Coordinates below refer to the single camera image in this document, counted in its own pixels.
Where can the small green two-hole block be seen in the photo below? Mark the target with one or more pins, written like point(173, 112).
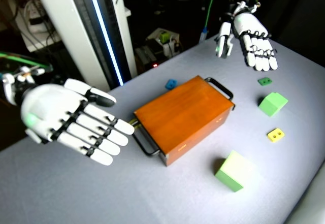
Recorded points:
point(264, 81)

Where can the grey table cloth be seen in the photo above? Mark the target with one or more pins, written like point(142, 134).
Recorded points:
point(76, 196)

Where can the small blue two-hole block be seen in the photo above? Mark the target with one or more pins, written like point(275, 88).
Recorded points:
point(171, 84)

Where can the black device with red light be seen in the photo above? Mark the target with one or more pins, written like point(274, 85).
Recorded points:
point(146, 56)

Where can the pale green cube block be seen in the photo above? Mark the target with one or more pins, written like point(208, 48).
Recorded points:
point(233, 170)

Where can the white plug adapter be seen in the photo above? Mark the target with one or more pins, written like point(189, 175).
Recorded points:
point(168, 48)

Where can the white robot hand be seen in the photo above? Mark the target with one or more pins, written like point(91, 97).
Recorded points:
point(247, 24)
point(50, 107)

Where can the white column blue light strip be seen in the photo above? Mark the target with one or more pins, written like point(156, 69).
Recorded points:
point(66, 31)

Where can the small yellow two-hole block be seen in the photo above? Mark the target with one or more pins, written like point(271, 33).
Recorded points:
point(275, 135)

